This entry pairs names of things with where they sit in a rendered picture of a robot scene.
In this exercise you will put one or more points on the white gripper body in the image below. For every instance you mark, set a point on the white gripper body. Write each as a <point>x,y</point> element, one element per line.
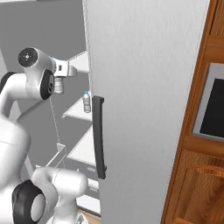
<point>72,71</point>

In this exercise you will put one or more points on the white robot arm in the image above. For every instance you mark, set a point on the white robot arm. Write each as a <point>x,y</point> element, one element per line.
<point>11,151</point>

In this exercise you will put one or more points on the white freezer shelf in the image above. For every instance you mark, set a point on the white freezer shelf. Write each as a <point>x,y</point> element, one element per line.
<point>82,62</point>
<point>77,112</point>
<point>83,148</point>

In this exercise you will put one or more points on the grey freezer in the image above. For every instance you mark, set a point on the grey freezer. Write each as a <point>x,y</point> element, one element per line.
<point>43,23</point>

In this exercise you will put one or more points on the grey freezer door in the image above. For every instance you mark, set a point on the grey freezer door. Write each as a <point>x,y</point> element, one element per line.
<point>143,87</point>

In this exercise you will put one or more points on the white freezer drawer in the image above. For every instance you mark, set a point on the white freezer drawer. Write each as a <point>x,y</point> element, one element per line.
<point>92,192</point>

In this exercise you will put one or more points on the water bottle with blue cap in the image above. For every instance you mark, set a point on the water bottle with blue cap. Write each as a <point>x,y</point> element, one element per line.
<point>87,103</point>

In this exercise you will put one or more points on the wooden cupboard run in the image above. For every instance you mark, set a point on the wooden cupboard run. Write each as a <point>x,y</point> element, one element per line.
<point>201,175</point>

